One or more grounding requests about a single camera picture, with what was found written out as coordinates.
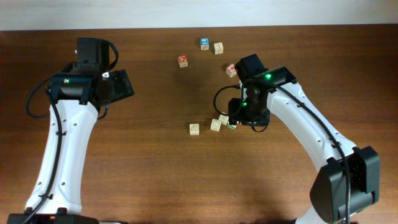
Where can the green edged picture block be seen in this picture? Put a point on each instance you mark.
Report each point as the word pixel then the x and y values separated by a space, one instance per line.
pixel 231 126

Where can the plain wooden block letter J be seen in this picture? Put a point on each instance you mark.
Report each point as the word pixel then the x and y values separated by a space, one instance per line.
pixel 218 48

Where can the blue top wooden block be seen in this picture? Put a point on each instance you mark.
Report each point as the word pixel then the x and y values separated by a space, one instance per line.
pixel 204 43

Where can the red top wooden block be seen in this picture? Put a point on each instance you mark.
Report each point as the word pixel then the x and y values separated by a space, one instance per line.
pixel 182 61

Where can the wooden block with apple picture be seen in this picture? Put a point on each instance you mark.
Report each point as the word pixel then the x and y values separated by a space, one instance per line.
pixel 215 125

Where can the red number nine block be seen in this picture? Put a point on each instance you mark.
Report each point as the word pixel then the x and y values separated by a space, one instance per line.
pixel 230 70

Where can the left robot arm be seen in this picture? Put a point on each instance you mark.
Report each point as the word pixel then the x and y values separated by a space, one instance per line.
pixel 79 94

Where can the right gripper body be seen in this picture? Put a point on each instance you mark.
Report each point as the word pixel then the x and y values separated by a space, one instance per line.
pixel 246 112

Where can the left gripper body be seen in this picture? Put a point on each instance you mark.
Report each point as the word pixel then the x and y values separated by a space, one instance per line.
pixel 119 86

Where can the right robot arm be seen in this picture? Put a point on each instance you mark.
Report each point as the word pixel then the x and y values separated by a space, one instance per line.
pixel 348 177

